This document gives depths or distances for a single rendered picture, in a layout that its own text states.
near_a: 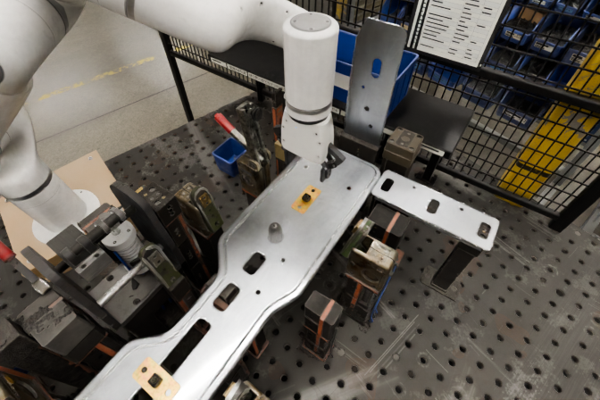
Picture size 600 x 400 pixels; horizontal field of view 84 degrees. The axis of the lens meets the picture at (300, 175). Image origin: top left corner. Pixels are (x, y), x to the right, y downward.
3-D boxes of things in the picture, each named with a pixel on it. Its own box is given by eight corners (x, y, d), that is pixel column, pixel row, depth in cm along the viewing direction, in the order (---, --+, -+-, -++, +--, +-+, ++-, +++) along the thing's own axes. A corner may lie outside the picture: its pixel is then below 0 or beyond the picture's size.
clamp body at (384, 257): (365, 336, 90) (393, 284, 63) (328, 311, 94) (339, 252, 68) (380, 308, 95) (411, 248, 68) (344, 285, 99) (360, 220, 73)
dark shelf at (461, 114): (449, 161, 90) (453, 154, 88) (207, 61, 123) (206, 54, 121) (471, 118, 102) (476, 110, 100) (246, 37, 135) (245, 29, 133)
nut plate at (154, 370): (181, 386, 56) (179, 385, 56) (164, 409, 54) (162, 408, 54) (148, 355, 60) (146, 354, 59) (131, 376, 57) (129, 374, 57)
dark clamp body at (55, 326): (132, 403, 80) (37, 370, 51) (98, 368, 85) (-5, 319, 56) (167, 362, 86) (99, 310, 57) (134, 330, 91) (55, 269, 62)
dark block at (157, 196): (203, 294, 97) (155, 212, 65) (186, 280, 100) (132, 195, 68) (214, 279, 100) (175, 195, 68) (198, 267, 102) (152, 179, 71)
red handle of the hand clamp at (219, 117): (258, 164, 81) (211, 116, 79) (254, 167, 82) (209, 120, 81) (269, 154, 83) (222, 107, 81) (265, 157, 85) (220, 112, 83)
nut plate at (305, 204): (303, 214, 79) (303, 212, 78) (290, 207, 81) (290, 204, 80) (321, 191, 84) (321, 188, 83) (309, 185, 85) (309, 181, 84)
